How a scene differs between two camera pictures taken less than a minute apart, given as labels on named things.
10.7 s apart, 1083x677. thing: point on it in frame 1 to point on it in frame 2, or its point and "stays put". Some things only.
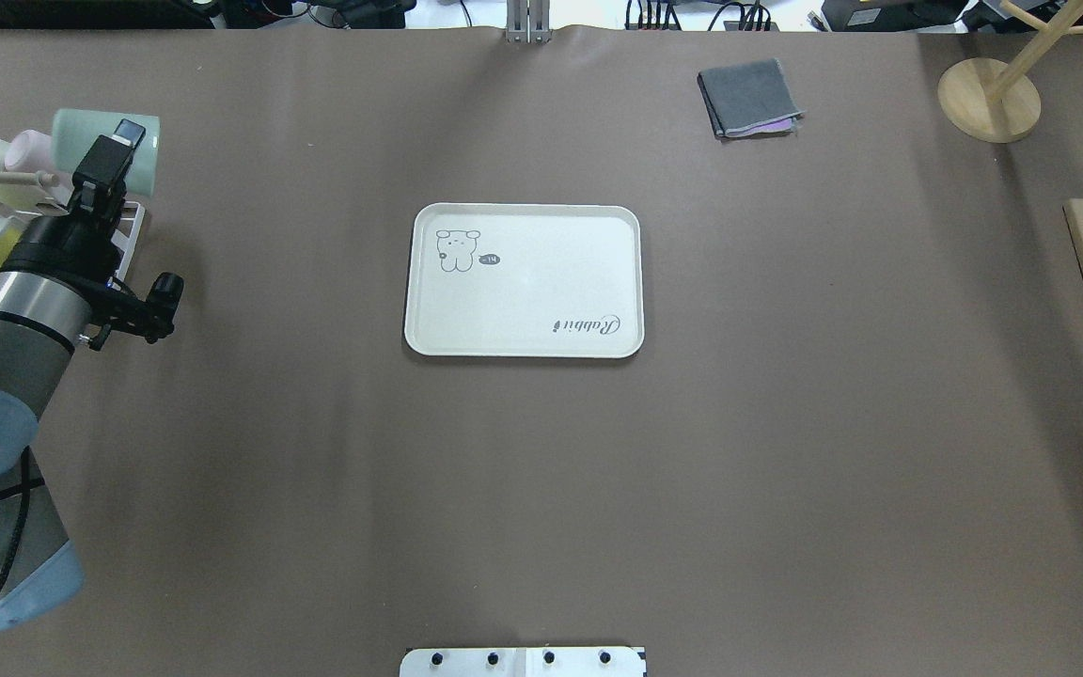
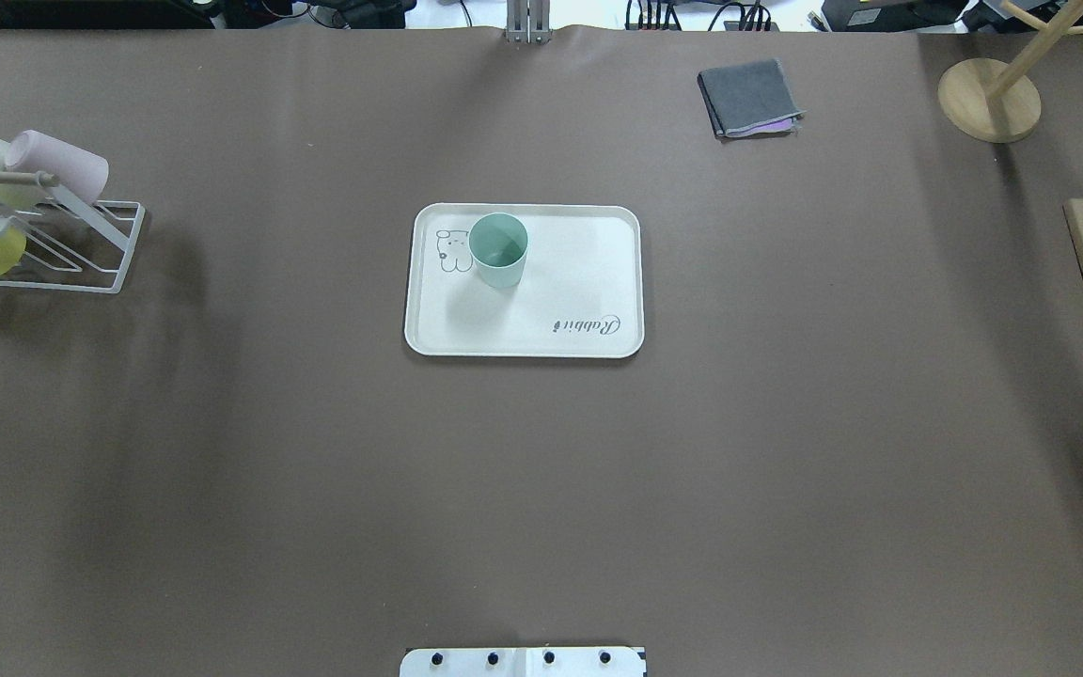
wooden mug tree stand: [997, 103] stays put
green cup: [75, 132] to [498, 242]
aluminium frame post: [527, 22] stays put
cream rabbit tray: [525, 280] stays put
